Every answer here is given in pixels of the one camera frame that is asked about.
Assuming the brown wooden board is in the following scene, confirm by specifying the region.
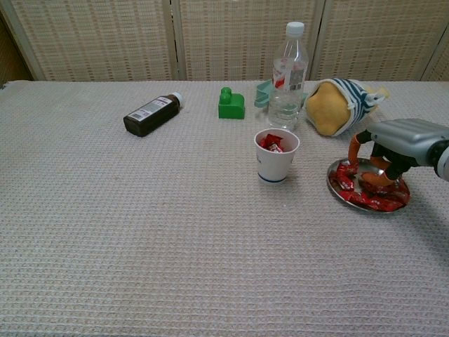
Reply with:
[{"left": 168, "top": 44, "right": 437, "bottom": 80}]
[{"left": 0, "top": 17, "right": 34, "bottom": 84}]

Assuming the green toy building block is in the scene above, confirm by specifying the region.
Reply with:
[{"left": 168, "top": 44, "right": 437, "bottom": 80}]
[{"left": 217, "top": 86, "right": 246, "bottom": 120}]

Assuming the teal plastic dustpan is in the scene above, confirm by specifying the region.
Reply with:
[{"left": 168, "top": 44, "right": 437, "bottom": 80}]
[{"left": 253, "top": 79, "right": 309, "bottom": 109}]

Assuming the white paper cup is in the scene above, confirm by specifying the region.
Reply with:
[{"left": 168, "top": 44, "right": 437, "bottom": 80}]
[{"left": 253, "top": 128, "right": 301, "bottom": 186}]

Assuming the woven bamboo screen panel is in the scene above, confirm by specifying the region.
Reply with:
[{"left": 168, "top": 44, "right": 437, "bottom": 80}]
[
  {"left": 0, "top": 0, "right": 182, "bottom": 82},
  {"left": 420, "top": 31, "right": 449, "bottom": 82},
  {"left": 170, "top": 0, "right": 326, "bottom": 82},
  {"left": 310, "top": 0, "right": 449, "bottom": 82}
]

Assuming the brown medicine bottle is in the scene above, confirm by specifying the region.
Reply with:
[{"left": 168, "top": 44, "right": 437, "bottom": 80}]
[{"left": 122, "top": 91, "right": 184, "bottom": 138}]

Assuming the beige woven table cloth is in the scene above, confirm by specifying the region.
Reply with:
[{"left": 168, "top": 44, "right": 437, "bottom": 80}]
[{"left": 0, "top": 79, "right": 449, "bottom": 337}]

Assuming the clear plastic water bottle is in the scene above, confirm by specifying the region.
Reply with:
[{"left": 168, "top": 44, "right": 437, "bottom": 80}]
[{"left": 267, "top": 21, "right": 309, "bottom": 131}]

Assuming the round metal plate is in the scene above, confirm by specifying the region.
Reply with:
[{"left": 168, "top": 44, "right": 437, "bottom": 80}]
[{"left": 326, "top": 157, "right": 410, "bottom": 213}]

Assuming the silver orange-tipped right robot hand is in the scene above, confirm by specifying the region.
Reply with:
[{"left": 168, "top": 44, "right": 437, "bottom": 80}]
[{"left": 348, "top": 118, "right": 449, "bottom": 187}]

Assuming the yellow plush toy striped shirt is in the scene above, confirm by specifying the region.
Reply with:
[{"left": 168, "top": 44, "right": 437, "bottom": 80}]
[{"left": 303, "top": 77, "right": 391, "bottom": 138}]

